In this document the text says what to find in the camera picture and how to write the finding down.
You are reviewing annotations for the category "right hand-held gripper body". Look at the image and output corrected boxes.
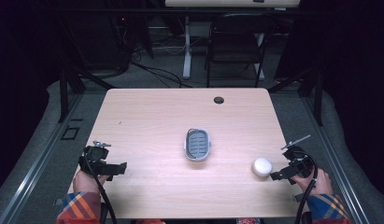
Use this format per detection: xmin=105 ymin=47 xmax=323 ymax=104
xmin=280 ymin=133 xmax=317 ymax=185

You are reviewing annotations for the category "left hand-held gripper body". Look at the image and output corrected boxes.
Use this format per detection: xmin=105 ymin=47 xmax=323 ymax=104
xmin=78 ymin=140 xmax=112 ymax=175

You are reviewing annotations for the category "white round soap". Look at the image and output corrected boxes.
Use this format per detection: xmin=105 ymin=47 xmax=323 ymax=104
xmin=250 ymin=157 xmax=274 ymax=178

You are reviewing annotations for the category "grey soap dish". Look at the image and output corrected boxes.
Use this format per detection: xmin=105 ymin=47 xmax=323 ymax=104
xmin=183 ymin=127 xmax=212 ymax=162

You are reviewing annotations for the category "person's left hand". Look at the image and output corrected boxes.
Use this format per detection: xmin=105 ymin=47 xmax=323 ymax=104
xmin=72 ymin=169 xmax=110 ymax=196

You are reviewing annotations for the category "person's right hand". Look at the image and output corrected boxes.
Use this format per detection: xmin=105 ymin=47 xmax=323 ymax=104
xmin=291 ymin=169 xmax=334 ymax=198

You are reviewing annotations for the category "person's red clothing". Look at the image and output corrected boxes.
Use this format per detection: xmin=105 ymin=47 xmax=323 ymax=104
xmin=130 ymin=218 xmax=166 ymax=224

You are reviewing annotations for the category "black metal stand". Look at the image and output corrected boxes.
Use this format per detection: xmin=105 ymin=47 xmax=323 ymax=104
xmin=267 ymin=63 xmax=325 ymax=127
xmin=57 ymin=60 xmax=117 ymax=124

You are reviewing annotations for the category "black folding chair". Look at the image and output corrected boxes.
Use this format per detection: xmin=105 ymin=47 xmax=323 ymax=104
xmin=204 ymin=12 xmax=277 ymax=89

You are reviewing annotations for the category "white desk leg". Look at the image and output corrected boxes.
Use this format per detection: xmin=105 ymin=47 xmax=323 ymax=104
xmin=182 ymin=16 xmax=194 ymax=80

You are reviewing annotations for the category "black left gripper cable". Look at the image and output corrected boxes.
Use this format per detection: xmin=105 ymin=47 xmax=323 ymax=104
xmin=84 ymin=154 xmax=118 ymax=224

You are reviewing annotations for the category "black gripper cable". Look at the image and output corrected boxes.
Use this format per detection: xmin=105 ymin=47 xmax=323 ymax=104
xmin=293 ymin=152 xmax=320 ymax=224
xmin=84 ymin=154 xmax=118 ymax=224

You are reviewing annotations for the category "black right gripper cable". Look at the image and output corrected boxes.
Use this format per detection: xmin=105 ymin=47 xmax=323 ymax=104
xmin=293 ymin=152 xmax=320 ymax=224

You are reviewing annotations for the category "aluminium floor rail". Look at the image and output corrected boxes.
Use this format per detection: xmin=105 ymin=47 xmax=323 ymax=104
xmin=0 ymin=92 xmax=85 ymax=224
xmin=301 ymin=94 xmax=370 ymax=224

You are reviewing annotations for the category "black floor cable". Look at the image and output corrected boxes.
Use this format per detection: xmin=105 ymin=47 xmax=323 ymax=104
xmin=130 ymin=60 xmax=193 ymax=90

